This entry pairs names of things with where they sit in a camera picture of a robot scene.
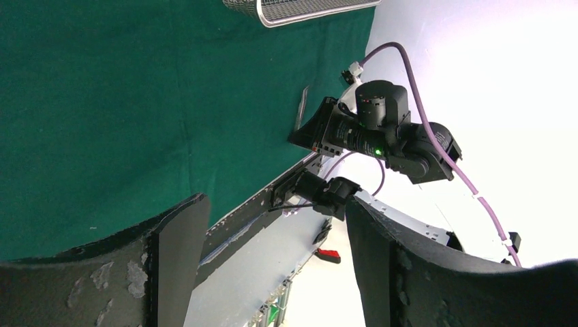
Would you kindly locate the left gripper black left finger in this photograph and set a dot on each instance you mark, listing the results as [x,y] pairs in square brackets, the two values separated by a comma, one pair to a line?
[141,276]

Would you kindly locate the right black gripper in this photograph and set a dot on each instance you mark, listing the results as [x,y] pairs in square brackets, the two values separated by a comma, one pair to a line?
[378,128]

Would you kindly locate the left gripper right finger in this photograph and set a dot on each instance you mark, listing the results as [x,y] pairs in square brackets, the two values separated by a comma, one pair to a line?
[407,279]

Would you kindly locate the steel tweezers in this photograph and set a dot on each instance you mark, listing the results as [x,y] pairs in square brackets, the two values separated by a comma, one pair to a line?
[301,109]

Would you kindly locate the wire mesh instrument tray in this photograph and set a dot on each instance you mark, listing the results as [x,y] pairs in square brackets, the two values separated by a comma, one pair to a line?
[276,13]

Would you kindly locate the green surgical drape cloth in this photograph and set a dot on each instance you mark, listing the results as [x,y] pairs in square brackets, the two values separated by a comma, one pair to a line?
[112,112]

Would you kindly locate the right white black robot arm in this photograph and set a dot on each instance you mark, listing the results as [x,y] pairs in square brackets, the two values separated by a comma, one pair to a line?
[422,163]

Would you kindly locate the aluminium front rail frame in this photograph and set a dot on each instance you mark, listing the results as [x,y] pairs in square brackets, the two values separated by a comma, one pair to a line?
[235,291]

